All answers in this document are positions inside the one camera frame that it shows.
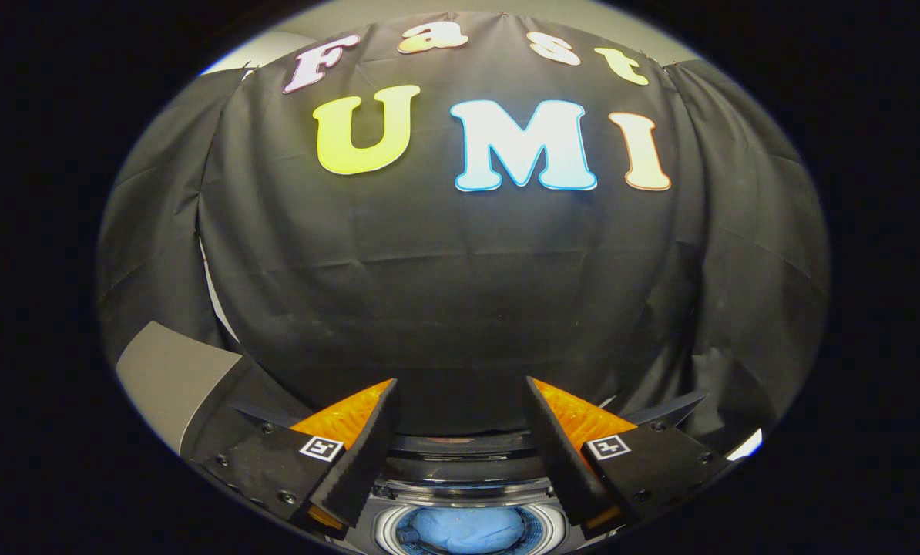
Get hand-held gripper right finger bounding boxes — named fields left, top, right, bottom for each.
left=525, top=375, right=736, bottom=534

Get dark grey washing machine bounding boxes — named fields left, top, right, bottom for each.
left=343, top=430, right=588, bottom=555

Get black backdrop cloth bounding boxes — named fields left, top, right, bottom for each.
left=96, top=11, right=831, bottom=457

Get grey cabinet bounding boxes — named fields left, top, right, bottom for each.
left=115, top=321, right=316, bottom=460

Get light blue polo shirt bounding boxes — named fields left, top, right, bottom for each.
left=409, top=505, right=527, bottom=555

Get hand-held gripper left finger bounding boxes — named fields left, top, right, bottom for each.
left=198, top=378, right=401, bottom=534

